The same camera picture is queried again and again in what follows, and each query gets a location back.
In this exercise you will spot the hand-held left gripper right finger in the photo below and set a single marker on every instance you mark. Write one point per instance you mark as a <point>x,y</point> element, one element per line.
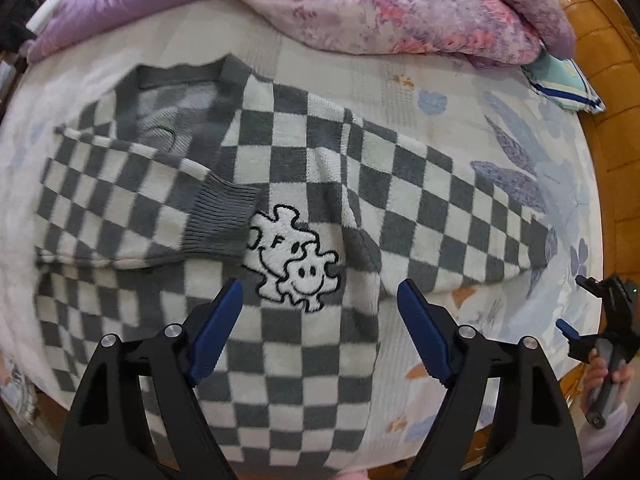
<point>425,332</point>

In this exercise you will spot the crumpled printed cloth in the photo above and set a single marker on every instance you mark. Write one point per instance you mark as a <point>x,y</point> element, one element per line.
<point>17,390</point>

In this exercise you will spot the wooden bed frame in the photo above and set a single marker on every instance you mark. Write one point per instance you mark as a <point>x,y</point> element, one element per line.
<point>610,160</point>

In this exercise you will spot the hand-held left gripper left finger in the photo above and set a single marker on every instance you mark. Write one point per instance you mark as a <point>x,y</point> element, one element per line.
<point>215,332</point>

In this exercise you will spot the person's right hand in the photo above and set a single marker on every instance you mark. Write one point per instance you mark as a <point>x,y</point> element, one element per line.
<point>597,372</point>

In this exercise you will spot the white floral bed sheet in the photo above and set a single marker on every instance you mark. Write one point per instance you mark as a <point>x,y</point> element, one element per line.
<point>350,75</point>

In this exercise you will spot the purple pillow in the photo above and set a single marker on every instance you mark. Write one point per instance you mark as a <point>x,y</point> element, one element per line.
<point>115,0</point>

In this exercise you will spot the grey white checkered sweater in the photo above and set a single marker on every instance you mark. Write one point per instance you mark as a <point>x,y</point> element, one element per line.
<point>310,160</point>

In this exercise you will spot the person's pink clothing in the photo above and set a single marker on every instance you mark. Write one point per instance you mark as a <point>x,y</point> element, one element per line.
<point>355,476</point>

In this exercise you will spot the small blue striped pillow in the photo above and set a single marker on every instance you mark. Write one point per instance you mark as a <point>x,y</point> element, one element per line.
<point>560,77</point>

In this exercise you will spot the person's right forearm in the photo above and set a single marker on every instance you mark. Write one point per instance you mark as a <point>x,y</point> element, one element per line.
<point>607,440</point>

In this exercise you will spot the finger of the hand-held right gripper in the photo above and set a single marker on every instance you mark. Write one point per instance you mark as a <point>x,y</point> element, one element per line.
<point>592,287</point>
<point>575,335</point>

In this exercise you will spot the pink floral blanket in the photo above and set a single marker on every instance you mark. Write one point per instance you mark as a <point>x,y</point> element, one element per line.
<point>400,5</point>

